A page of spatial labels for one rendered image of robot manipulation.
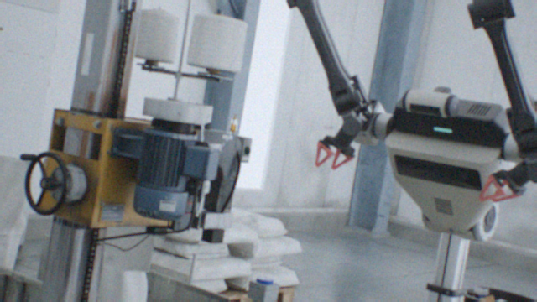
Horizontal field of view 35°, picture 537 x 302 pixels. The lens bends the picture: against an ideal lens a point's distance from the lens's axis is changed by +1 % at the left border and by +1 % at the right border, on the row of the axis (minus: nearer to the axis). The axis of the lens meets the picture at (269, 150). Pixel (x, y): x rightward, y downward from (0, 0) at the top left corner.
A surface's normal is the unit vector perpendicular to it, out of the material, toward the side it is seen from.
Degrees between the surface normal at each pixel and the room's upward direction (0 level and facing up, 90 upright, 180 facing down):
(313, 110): 90
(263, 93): 90
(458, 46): 90
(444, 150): 40
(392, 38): 90
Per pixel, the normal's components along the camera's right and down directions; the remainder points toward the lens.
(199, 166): -0.23, 0.01
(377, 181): -0.60, -0.06
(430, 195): -0.56, 0.59
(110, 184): 0.78, 0.16
